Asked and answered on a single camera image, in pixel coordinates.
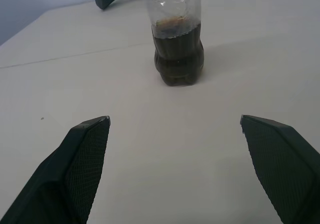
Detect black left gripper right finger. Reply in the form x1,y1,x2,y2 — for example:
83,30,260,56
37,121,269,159
239,114,320,224

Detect clear plastic cola bottle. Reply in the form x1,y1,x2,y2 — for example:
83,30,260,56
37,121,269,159
138,0,206,87

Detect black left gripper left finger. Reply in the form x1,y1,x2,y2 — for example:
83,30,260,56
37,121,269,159
0,115,111,224

